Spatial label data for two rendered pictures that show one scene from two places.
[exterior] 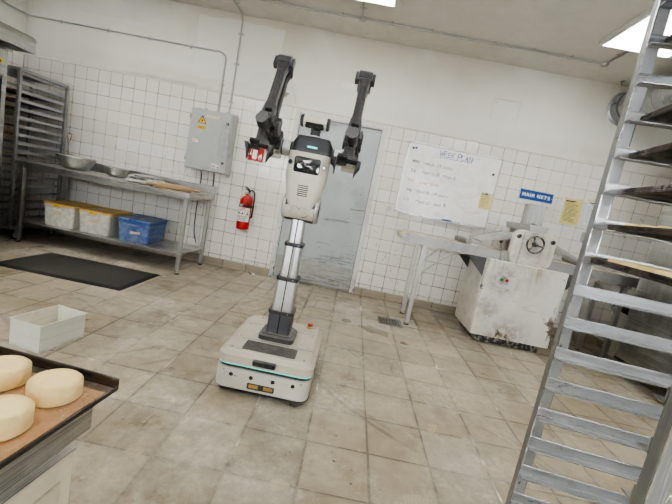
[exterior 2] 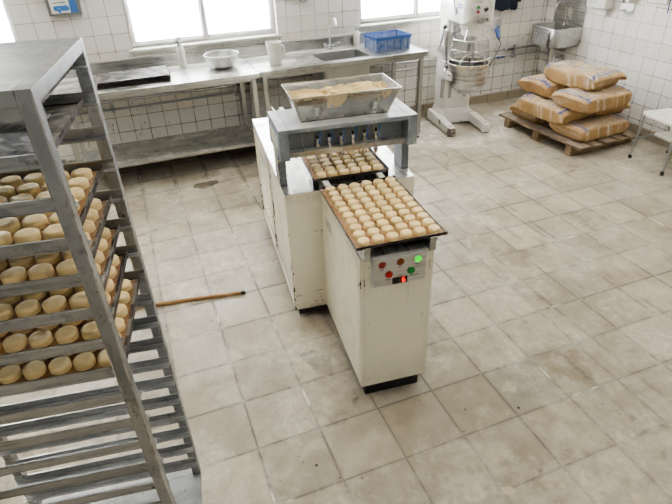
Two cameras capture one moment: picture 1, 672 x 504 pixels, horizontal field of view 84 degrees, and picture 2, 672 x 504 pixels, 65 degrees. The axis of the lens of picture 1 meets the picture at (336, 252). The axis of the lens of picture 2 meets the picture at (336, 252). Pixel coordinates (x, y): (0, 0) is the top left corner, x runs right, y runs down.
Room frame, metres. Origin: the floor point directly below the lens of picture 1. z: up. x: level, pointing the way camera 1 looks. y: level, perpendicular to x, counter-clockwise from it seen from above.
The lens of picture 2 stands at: (2.06, -0.51, 2.05)
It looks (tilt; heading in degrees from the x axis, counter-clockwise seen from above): 32 degrees down; 159
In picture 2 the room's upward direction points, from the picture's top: 2 degrees counter-clockwise
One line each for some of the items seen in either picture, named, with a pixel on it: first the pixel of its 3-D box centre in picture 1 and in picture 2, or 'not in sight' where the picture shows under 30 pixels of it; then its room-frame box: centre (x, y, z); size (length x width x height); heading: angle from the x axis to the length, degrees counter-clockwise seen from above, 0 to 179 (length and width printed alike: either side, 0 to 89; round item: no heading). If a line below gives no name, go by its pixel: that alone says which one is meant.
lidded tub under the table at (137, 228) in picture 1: (142, 228); not in sight; (4.29, 2.25, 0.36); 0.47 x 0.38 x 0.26; 0
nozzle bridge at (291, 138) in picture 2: not in sight; (341, 143); (-0.45, 0.52, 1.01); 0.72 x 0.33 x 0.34; 83
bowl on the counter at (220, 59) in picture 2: not in sight; (222, 60); (-3.06, 0.43, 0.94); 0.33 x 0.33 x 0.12
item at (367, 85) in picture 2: not in sight; (340, 94); (-0.44, 0.52, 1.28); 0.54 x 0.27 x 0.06; 83
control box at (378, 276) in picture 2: not in sight; (398, 268); (0.42, 0.41, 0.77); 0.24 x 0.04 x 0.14; 83
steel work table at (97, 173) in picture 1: (119, 212); not in sight; (4.30, 2.55, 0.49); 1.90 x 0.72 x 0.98; 89
